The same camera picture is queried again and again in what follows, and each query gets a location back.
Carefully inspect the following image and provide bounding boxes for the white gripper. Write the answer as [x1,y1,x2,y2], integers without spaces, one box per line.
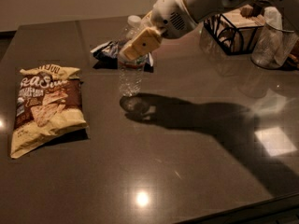
[120,0,198,61]

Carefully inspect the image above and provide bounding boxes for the clear plastic water bottle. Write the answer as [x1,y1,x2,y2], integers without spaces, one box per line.
[117,15,147,97]

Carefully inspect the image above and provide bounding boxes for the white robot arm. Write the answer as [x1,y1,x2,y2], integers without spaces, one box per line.
[121,0,299,61]

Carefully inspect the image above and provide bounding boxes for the blue chip bag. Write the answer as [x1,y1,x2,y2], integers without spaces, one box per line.
[90,39,154,73]

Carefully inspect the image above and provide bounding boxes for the brown chip bag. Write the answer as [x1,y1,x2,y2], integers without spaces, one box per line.
[10,63,87,159]

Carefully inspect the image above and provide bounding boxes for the clear plastic cup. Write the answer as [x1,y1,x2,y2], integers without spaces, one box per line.
[250,7,299,70]

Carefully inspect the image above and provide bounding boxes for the black wire napkin holder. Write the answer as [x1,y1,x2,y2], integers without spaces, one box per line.
[204,5,265,55]

